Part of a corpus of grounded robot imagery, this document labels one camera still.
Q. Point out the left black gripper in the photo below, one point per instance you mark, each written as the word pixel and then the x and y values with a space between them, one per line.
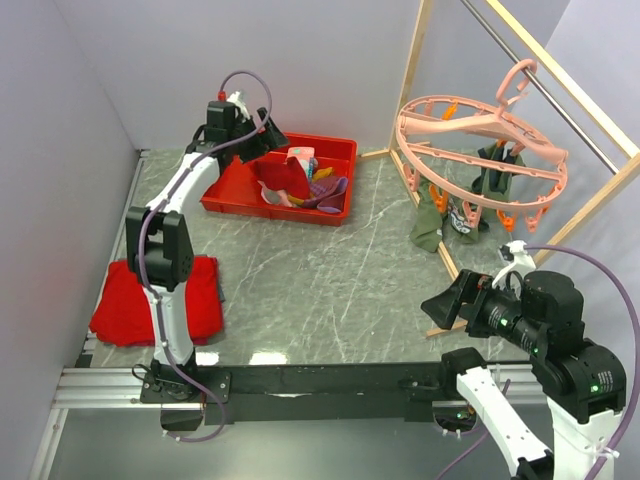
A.
pixel 269 140

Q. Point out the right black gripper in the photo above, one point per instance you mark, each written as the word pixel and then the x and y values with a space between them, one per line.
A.
pixel 470 284

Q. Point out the pink patterned sock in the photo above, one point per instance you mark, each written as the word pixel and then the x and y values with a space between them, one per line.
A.
pixel 305 156

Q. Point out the red sock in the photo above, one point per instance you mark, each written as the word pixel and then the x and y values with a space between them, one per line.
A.
pixel 275 176
pixel 297 183

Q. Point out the mustard yellow sock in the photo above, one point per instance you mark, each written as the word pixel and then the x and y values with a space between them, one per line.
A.
pixel 318 175

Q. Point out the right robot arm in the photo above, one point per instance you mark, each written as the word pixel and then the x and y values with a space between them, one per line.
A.
pixel 584 383

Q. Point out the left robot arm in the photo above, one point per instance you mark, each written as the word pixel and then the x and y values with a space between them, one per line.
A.
pixel 159 247

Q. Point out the pink round sock hanger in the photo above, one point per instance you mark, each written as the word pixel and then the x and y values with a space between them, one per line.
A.
pixel 518 149

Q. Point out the red plastic bin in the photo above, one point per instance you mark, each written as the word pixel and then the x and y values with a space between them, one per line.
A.
pixel 238 192

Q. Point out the olive green sock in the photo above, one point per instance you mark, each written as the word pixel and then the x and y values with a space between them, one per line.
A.
pixel 427 232

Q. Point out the dark navy green sock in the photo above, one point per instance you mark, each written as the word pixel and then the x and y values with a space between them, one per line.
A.
pixel 491 183

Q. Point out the metal hanging rod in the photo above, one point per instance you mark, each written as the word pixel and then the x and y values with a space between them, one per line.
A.
pixel 550 99

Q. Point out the red folded cloth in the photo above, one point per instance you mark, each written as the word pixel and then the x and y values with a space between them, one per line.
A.
pixel 123 317

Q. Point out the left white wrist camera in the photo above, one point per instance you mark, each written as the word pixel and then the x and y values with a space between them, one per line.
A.
pixel 237 99

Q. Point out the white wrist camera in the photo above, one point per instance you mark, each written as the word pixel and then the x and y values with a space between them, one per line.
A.
pixel 516 258
pixel 237 99

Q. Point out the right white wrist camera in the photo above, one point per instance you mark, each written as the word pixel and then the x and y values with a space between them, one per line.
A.
pixel 516 258

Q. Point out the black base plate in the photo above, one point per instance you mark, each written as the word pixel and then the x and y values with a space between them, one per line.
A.
pixel 250 393

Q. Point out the wooden drying rack frame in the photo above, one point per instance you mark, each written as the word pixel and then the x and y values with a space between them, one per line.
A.
pixel 615 134

